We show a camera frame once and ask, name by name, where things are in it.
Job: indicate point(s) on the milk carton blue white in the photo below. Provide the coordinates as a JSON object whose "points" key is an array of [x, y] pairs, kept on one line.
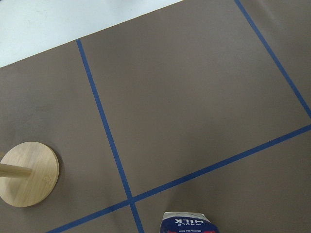
{"points": [[186, 222]]}

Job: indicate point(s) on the round wooden stand base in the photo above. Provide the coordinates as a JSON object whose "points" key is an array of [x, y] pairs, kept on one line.
{"points": [[29, 191]]}

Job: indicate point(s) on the wooden stand pole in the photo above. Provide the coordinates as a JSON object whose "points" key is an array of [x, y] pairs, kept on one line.
{"points": [[11, 171]]}

